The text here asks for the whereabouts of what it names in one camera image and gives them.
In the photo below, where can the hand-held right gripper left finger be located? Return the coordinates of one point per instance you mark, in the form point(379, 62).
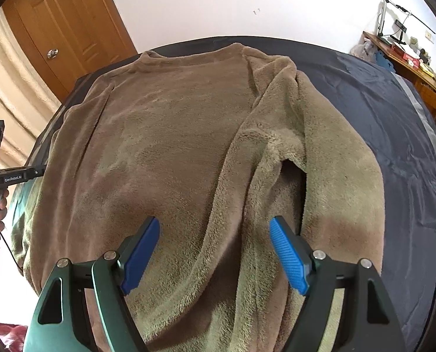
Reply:
point(142, 253)

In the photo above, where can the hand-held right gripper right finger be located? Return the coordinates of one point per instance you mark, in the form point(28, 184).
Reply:
point(287, 253)

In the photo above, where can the brown fleece sweater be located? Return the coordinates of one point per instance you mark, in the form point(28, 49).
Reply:
point(174, 135)

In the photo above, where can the beige curtain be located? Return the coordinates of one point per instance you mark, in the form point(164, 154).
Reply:
point(16, 91)

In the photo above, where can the metal door knob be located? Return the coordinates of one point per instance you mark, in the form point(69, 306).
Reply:
point(52, 53)

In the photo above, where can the wooden door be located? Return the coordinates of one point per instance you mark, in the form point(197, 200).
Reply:
point(67, 18)

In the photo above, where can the wooden desk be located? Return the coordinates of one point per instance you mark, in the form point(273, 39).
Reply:
point(428, 95)

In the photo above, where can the white plastic bag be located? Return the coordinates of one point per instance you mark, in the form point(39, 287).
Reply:
point(360, 51)

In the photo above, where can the red box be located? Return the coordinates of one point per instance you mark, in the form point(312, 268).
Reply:
point(404, 54)

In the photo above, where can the black desk lamp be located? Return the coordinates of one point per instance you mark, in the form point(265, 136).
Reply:
point(382, 14)

